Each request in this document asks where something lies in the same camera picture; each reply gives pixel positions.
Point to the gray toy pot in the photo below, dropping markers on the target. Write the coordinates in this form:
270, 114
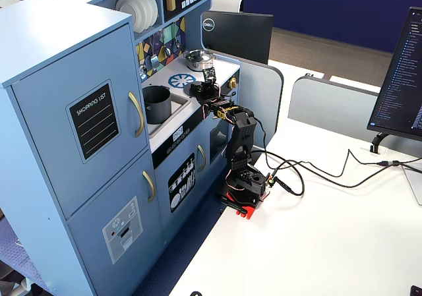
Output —
158, 109

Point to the white toy plate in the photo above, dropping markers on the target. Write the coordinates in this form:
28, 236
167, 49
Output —
130, 11
155, 7
148, 12

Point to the wide gray desk divider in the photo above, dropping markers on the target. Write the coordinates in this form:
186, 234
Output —
329, 108

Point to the black Dell monitor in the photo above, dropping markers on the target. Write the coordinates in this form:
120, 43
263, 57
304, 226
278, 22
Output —
240, 35

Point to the steel toy pot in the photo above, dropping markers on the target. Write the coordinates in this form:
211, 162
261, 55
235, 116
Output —
196, 66

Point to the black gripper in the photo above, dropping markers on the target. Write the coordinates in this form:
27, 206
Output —
200, 88

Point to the dark gray pot lid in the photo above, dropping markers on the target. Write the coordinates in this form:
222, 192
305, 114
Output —
189, 91

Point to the glass lid black knob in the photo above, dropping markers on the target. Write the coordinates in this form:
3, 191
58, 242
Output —
198, 55

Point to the black table clamp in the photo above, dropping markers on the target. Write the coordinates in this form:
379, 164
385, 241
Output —
227, 202

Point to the small wrist camera board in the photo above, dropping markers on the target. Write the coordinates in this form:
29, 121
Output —
209, 74

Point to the metal toy ladle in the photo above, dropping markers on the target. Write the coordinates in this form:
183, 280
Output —
167, 50

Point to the gold stove knob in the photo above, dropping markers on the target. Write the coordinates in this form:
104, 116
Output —
233, 83

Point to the metal toy spatula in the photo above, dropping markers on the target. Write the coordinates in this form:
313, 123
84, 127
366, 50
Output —
154, 62

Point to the narrow gray desk divider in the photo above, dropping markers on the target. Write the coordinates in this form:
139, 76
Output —
260, 95

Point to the monitor showing dark screen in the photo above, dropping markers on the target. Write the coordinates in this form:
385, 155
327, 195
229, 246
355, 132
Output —
402, 78

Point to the light blue toy kitchen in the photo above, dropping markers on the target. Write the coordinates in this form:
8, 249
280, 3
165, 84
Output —
49, 78

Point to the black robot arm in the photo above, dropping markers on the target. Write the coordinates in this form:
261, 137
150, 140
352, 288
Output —
242, 137

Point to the white chair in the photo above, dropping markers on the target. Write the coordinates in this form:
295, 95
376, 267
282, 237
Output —
225, 2

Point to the gray metal stand plate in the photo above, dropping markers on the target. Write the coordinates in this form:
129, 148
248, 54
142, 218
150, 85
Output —
415, 184

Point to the red black arm base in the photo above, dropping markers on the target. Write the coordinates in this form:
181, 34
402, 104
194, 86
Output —
250, 214

